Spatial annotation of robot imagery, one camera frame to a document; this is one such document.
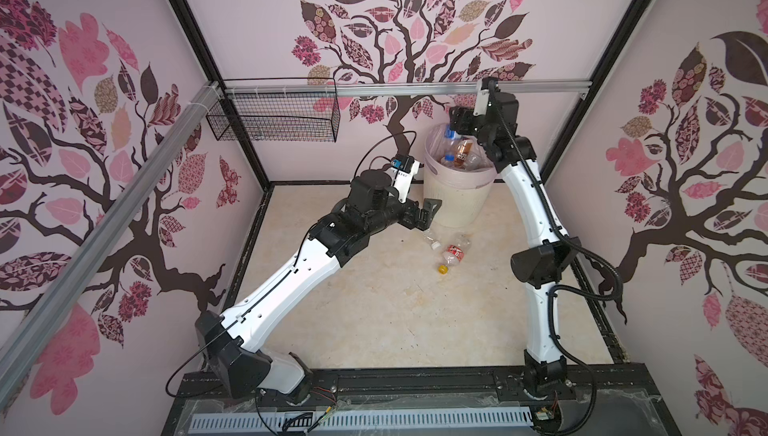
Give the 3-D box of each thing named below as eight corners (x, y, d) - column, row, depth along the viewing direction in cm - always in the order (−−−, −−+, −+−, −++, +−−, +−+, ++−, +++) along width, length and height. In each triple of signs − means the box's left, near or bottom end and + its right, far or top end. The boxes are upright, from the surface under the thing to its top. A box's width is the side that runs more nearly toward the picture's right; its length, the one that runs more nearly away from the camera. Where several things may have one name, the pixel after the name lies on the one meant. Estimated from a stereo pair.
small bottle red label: (434, 270, 97) (436, 262, 93) (457, 238, 105) (460, 229, 101) (448, 279, 95) (450, 271, 90) (471, 245, 103) (474, 237, 99)
